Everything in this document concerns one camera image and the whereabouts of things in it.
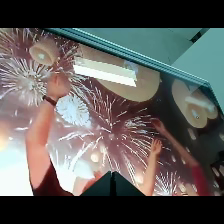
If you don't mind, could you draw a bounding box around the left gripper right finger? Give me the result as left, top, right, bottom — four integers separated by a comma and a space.
112, 171, 146, 197

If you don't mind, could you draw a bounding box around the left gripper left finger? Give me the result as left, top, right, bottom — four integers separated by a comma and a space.
79, 170, 114, 197

